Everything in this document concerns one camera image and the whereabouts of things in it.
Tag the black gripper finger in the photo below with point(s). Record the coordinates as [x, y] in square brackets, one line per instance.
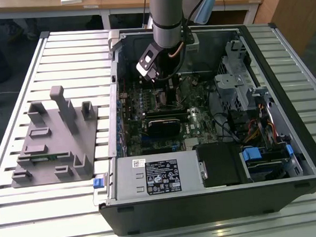
[170, 93]

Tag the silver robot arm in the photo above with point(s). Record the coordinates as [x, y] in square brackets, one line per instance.
[166, 21]

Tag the CPU socket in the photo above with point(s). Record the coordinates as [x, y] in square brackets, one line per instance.
[155, 100]

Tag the coin cell battery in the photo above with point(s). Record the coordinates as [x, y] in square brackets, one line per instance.
[195, 81]

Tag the black graphics card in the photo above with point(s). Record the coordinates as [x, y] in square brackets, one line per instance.
[164, 129]

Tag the green motherboard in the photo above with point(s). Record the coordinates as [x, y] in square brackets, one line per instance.
[201, 121]

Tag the small silver heat sink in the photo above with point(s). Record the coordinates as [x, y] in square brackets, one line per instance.
[191, 143]

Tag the metal drive cage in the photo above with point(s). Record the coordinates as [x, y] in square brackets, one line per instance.
[227, 83]

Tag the black expansion slot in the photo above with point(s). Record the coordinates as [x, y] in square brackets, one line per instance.
[157, 150]

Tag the black plastic drive cover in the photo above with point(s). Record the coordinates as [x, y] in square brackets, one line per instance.
[220, 165]

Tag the silver power supply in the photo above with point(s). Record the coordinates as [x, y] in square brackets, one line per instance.
[127, 179]

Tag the wooden desk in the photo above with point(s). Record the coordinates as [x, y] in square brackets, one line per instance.
[242, 0]

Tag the hard disk in blue carrier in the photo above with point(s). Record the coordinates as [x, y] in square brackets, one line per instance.
[251, 154]

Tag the blue case latch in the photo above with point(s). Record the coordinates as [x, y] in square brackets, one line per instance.
[98, 183]

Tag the black PC case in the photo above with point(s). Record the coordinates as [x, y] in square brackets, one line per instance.
[179, 211]

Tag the grey parts rack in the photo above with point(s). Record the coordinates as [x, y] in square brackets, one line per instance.
[58, 156]

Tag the green RAM stick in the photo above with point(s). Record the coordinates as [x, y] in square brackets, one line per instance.
[53, 157]

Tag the wooden cabinet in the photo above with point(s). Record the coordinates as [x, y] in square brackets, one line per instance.
[296, 13]

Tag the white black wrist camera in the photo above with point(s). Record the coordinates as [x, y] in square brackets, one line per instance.
[147, 58]

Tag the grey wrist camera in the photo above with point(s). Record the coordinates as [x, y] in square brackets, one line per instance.
[193, 42]

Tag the grey case hinge bracket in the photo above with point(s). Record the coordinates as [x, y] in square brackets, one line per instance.
[113, 38]

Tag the grey plastic bracket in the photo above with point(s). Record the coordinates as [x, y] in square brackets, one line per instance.
[258, 93]

